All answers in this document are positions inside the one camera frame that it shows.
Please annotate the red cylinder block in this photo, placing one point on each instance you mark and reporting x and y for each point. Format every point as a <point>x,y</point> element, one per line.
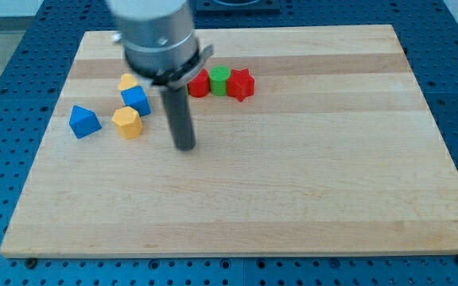
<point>199,87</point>

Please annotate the blue triangle block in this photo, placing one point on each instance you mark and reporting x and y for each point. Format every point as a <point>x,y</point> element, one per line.
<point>83,122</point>

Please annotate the blue cube block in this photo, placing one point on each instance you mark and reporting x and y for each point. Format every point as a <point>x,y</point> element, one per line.
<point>136,98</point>

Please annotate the wooden board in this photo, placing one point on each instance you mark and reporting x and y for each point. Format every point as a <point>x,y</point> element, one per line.
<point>335,154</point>

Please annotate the yellow hexagon block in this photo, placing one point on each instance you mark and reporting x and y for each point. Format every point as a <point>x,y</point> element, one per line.
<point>127,122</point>

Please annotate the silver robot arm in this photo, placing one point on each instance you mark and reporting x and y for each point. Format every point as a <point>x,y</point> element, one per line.
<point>160,45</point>

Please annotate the yellow heart block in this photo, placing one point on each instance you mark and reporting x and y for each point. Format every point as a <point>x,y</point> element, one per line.
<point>127,81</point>

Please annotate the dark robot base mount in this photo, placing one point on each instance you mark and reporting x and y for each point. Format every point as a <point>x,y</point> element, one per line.
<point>208,6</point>

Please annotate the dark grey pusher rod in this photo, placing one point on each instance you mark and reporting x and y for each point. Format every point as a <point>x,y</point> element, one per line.
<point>175,103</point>

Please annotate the green cylinder block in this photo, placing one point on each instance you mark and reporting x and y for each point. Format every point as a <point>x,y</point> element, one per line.
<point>218,77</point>

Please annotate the red star block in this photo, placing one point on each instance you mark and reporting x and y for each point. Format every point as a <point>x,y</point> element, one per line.
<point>240,84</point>

